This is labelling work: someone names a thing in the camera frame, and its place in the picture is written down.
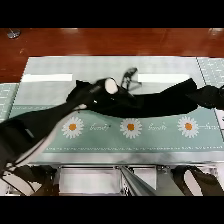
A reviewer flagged silver frame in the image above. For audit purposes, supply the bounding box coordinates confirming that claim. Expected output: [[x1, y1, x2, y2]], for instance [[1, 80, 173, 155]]
[[0, 161, 224, 197]]

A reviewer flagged black garment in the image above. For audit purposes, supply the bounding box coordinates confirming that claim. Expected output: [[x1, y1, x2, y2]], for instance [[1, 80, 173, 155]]
[[65, 77, 224, 120]]

